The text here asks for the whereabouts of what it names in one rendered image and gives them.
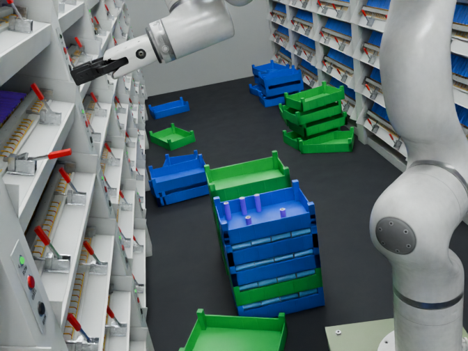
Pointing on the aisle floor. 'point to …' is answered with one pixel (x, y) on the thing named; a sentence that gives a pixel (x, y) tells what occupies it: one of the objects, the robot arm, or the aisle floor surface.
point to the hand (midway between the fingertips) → (83, 73)
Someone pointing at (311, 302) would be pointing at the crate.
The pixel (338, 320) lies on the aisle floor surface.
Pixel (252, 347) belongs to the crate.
